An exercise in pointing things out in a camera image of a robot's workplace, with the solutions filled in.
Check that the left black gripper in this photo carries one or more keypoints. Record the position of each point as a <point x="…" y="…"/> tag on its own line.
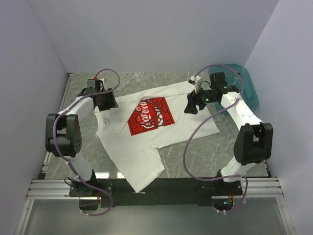
<point x="111" y="103"/>

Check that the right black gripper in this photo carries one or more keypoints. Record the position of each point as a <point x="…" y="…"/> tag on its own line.
<point x="193" y="101"/>

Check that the white t-shirt red print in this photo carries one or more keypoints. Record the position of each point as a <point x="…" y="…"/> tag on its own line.
<point x="145" y="122"/>

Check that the teal plastic bin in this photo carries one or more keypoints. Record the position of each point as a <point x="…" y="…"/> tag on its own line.
<point x="249" y="95"/>

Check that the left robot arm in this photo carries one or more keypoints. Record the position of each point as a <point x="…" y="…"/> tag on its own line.
<point x="63" y="135"/>

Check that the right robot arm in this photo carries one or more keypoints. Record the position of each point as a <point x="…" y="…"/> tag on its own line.
<point x="254" y="140"/>

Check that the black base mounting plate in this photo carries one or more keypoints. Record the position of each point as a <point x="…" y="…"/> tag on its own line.
<point x="169" y="191"/>

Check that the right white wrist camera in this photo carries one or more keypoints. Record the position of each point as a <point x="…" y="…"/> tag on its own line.
<point x="195" y="80"/>

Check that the aluminium frame rail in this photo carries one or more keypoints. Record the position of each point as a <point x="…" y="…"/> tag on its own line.
<point x="59" y="190"/>

